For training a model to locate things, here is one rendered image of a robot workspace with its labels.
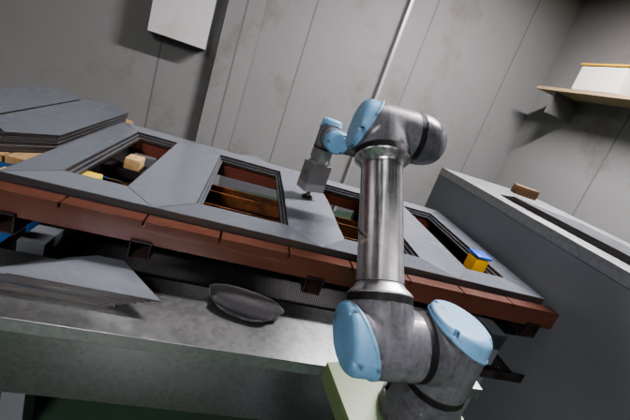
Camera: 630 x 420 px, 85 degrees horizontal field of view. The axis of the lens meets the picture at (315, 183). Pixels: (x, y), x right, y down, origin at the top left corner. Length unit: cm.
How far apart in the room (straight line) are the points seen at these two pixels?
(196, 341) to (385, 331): 41
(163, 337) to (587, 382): 114
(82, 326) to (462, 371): 69
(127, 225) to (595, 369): 130
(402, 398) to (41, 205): 85
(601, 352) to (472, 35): 359
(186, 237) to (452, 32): 376
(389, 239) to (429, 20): 359
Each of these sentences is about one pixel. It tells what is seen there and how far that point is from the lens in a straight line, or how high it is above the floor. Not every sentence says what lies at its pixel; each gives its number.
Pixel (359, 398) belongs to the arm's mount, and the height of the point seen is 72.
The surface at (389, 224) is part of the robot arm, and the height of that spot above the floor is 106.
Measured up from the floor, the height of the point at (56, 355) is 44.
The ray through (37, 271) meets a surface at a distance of 92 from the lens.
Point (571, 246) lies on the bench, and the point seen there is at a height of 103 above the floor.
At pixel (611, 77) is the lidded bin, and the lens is 420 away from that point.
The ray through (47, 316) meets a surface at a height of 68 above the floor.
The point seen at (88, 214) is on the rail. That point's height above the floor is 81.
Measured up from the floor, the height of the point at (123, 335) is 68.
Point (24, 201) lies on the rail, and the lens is 100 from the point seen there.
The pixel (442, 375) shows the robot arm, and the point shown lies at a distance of 66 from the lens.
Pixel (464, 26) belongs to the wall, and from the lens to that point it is 434.
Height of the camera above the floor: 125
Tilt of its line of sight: 15 degrees down
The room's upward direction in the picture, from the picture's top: 19 degrees clockwise
